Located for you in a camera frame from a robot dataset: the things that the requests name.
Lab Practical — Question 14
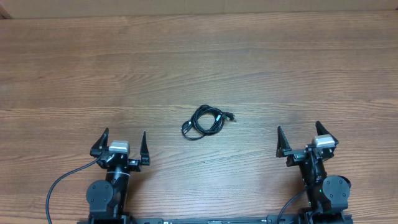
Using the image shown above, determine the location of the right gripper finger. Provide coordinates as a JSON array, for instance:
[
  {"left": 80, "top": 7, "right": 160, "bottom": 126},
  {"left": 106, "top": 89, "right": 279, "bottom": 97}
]
[
  {"left": 276, "top": 126, "right": 292, "bottom": 157},
  {"left": 315, "top": 121, "right": 339, "bottom": 145}
]

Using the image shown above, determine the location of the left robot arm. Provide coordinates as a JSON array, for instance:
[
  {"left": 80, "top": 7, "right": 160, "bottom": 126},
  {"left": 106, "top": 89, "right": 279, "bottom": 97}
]
[{"left": 86, "top": 129, "right": 150, "bottom": 224}]

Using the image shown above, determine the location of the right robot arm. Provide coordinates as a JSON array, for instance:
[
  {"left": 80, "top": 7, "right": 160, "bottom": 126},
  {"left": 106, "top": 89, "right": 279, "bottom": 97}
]
[{"left": 273, "top": 121, "right": 353, "bottom": 224}]

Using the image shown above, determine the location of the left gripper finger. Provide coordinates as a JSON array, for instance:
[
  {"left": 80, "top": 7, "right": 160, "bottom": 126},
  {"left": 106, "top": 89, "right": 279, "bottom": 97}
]
[
  {"left": 90, "top": 128, "right": 109, "bottom": 157},
  {"left": 140, "top": 131, "right": 150, "bottom": 166}
]

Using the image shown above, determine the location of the thick black USB cable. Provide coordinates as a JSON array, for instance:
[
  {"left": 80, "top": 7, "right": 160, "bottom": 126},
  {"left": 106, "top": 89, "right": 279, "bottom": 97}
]
[{"left": 190, "top": 104, "right": 237, "bottom": 136}]

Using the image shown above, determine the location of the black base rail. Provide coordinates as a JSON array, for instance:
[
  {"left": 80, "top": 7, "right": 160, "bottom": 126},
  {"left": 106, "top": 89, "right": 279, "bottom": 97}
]
[{"left": 76, "top": 213, "right": 354, "bottom": 224}]

